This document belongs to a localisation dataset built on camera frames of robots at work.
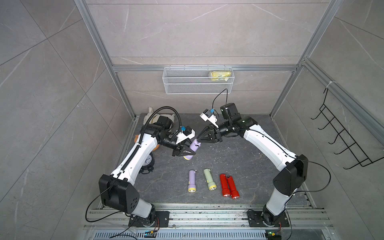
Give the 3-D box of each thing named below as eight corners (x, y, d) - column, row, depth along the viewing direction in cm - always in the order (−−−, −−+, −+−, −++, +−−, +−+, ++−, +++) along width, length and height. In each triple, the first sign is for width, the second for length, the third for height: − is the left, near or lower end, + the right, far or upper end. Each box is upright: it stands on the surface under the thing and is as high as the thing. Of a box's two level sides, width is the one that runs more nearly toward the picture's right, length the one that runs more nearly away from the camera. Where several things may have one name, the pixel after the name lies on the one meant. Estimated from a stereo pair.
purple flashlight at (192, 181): (188, 192, 84) (188, 190, 81) (188, 172, 92) (188, 169, 89) (196, 192, 84) (196, 190, 81) (196, 172, 92) (196, 169, 89)
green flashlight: (209, 191, 84) (209, 189, 81) (203, 171, 92) (203, 169, 89) (216, 189, 85) (217, 187, 82) (210, 169, 92) (210, 167, 90)
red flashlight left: (223, 197, 82) (224, 195, 80) (219, 176, 90) (219, 174, 88) (229, 196, 82) (230, 195, 80) (225, 175, 90) (225, 173, 88)
